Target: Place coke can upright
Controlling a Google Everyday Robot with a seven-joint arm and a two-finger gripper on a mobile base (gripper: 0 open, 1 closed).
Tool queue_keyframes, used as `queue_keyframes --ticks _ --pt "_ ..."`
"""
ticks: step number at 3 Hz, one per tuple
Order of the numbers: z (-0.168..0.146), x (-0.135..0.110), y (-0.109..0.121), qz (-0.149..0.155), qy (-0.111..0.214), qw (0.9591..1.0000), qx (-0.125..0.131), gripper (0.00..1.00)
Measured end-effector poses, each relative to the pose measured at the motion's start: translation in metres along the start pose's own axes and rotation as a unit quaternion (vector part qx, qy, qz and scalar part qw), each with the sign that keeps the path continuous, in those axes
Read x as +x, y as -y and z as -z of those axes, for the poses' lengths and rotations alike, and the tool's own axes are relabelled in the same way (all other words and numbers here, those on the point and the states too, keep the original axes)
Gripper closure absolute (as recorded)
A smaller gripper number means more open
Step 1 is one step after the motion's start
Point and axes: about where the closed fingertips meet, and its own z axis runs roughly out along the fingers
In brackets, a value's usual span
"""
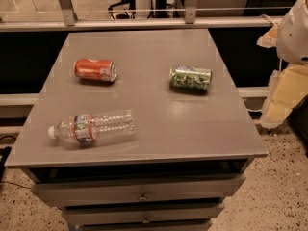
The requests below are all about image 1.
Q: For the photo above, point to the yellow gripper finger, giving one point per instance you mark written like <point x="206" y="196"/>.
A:
<point x="269" y="39"/>
<point x="287" y="89"/>

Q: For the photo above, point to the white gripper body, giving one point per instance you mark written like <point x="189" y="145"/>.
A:
<point x="294" y="38"/>

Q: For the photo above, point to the red coke can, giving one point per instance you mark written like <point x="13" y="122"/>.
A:
<point x="95" y="69"/>

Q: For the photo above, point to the green soda can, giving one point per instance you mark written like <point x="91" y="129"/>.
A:
<point x="190" y="78"/>

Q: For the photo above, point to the grey drawer cabinet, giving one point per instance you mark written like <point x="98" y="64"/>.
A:
<point x="179" y="132"/>

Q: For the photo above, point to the black office chair base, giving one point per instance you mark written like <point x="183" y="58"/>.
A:
<point x="125" y="15"/>

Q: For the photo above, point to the top grey drawer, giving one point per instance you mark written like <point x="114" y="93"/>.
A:
<point x="138" y="190"/>

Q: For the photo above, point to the grey drawer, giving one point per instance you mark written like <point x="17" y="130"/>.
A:
<point x="143" y="214"/>
<point x="138" y="190"/>

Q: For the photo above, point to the middle grey drawer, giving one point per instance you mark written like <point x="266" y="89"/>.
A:
<point x="143" y="214"/>

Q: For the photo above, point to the clear plastic water bottle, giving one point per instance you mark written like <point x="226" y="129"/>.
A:
<point x="88" y="128"/>

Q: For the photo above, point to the grey metal railing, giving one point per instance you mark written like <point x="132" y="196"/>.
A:
<point x="90" y="15"/>

